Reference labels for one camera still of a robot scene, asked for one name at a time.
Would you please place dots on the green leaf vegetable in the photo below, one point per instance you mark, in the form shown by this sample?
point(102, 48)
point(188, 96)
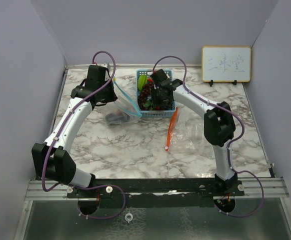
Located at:
point(142, 80)

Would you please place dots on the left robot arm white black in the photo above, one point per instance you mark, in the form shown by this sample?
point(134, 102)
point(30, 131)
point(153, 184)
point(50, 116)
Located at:
point(52, 158)

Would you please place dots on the clear bag orange zipper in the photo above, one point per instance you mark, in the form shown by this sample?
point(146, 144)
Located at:
point(185, 134)

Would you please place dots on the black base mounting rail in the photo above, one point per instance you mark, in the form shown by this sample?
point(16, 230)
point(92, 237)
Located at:
point(157, 192)

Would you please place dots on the small whiteboard wooden frame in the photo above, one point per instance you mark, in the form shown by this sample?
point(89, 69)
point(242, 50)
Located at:
point(226, 64)

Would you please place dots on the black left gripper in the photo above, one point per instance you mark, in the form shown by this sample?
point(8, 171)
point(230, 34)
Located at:
point(112, 97)

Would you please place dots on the blue plastic basket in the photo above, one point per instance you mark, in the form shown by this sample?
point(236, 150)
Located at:
point(168, 113)

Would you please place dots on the cherry tomatoes with green leaves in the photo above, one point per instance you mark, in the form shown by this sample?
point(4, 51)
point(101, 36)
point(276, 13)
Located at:
point(148, 106)

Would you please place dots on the clear bag blue zipper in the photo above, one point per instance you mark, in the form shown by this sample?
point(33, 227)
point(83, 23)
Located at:
point(123, 111)

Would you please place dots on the dark purple plum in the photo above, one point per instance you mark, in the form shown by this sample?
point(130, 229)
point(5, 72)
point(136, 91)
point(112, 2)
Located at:
point(117, 119)

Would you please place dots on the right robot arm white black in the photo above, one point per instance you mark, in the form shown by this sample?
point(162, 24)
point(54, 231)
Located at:
point(218, 123)

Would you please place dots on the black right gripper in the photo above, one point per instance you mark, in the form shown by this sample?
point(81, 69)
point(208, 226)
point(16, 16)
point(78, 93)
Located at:
point(155, 102)

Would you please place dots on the dark grape bunch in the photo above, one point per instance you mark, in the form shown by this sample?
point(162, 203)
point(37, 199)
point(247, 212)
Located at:
point(146, 94)

